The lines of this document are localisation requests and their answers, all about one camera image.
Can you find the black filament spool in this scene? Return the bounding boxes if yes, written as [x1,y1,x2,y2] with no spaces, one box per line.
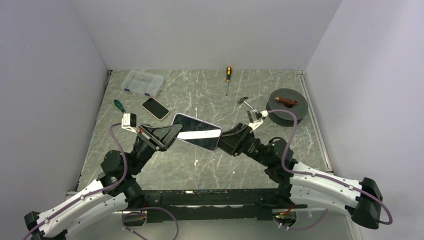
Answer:
[266,88,309,127]

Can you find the black base frame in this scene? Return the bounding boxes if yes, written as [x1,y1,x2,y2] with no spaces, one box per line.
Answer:
[127,188,294,223]

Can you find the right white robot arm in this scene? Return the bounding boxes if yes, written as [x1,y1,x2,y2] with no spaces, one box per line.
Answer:
[217,123,383,230]

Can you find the clear plastic screw box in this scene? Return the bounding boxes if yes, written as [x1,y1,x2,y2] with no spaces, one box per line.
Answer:
[120,69,164,97]

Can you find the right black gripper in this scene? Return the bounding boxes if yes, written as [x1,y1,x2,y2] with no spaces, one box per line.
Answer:
[207,122,272,167]

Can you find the orange black screwdriver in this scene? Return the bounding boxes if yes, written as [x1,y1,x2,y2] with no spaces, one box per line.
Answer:
[225,66,232,96]

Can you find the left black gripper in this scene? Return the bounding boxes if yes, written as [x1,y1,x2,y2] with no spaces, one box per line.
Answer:
[128,122,185,175]

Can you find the brown red tool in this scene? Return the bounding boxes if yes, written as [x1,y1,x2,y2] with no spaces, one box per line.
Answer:
[274,96,298,108]

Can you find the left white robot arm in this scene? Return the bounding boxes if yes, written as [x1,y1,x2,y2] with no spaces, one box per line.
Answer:
[23,123,183,240]

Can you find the green handled screwdriver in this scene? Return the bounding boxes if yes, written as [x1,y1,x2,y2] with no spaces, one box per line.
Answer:
[113,99,126,113]

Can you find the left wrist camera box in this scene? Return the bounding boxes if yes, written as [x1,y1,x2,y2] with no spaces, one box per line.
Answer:
[121,113,137,133]

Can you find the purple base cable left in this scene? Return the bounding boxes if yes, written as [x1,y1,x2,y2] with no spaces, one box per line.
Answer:
[121,206,180,240]

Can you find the phone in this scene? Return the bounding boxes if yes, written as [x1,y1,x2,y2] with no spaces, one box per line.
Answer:
[172,113,223,151]
[142,97,170,121]

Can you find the small black handled hammer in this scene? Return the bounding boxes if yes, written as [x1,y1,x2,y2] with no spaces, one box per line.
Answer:
[237,96,254,110]

